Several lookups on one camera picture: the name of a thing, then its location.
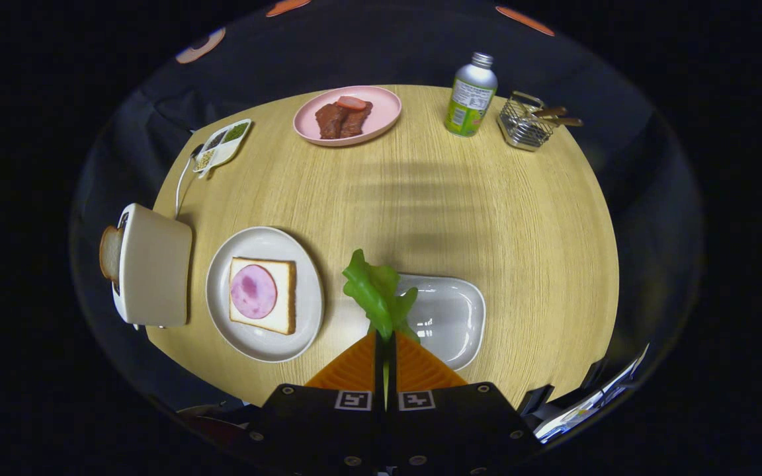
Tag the white divided dish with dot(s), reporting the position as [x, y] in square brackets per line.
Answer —
[222, 153]

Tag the toasted bread slice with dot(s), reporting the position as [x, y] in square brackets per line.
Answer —
[110, 254]

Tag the red sausage slice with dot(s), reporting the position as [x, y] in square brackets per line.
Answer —
[352, 102]

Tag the pile of green beans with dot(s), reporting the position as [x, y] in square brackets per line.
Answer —
[235, 132]

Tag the pile of yellow beans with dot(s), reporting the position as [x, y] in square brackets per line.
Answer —
[204, 160]

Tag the green lettuce leaf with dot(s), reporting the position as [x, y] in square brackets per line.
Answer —
[371, 291]

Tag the silver bottle green label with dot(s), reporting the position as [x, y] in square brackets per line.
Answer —
[470, 99]

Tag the cream white toaster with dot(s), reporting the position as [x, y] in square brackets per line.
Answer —
[156, 264]

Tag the pile of brown beans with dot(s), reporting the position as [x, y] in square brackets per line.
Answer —
[215, 140]

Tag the round white plate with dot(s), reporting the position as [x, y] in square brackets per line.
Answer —
[262, 347]

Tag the white rectangular dish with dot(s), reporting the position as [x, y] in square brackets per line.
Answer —
[450, 317]

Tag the brown cooked meat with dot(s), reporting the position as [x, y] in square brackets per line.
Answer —
[335, 122]

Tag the white bread slice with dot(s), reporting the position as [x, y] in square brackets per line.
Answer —
[285, 297]

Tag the pink plate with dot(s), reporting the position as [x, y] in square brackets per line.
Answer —
[384, 109]

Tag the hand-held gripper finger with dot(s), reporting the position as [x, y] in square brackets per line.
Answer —
[391, 377]
[379, 370]

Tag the pink ham slice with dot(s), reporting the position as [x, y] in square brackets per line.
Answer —
[253, 291]

